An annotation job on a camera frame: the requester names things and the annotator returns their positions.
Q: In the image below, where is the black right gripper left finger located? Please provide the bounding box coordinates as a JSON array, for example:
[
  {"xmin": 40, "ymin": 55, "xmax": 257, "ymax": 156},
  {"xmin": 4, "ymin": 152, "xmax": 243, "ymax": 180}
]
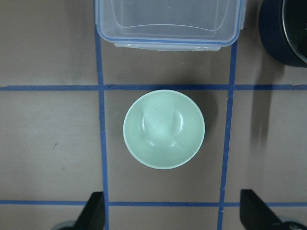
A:
[{"xmin": 73, "ymin": 192, "xmax": 106, "ymax": 230}]

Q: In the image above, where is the dark blue saucepan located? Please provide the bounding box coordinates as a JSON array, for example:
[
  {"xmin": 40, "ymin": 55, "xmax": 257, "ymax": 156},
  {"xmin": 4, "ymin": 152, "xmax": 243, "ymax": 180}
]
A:
[{"xmin": 258, "ymin": 0, "xmax": 307, "ymax": 68}]

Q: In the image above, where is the green bowl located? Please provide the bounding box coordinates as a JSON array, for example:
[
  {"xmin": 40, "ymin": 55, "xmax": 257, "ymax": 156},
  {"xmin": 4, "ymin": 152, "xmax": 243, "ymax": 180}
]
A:
[{"xmin": 122, "ymin": 90, "xmax": 206, "ymax": 170}]

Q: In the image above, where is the clear plastic food container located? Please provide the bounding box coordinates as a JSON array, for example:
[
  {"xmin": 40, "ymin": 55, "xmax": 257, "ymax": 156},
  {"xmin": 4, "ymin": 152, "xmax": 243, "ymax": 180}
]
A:
[{"xmin": 94, "ymin": 0, "xmax": 247, "ymax": 51}]

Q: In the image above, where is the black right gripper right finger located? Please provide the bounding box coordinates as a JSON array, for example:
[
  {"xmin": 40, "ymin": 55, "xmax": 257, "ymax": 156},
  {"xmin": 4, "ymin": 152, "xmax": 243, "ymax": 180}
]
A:
[{"xmin": 240, "ymin": 189, "xmax": 287, "ymax": 230}]

